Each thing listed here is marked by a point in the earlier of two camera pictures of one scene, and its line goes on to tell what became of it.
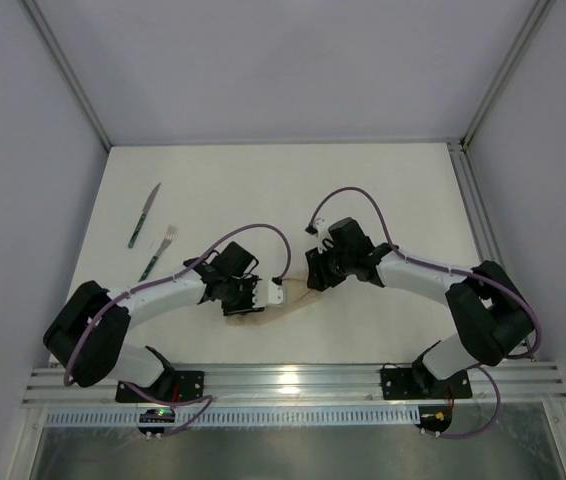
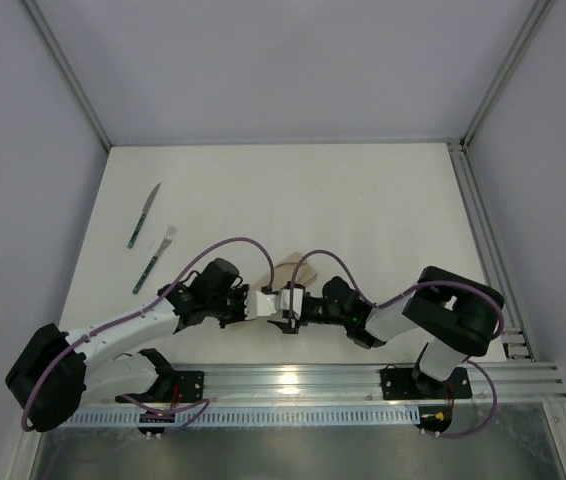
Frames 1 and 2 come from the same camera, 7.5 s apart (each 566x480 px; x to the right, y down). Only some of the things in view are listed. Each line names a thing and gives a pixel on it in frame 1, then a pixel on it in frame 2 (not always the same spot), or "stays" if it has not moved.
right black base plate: (418, 382) stays
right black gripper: (320, 270) → (292, 310)
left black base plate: (173, 386) stays
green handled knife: (139, 223) stays
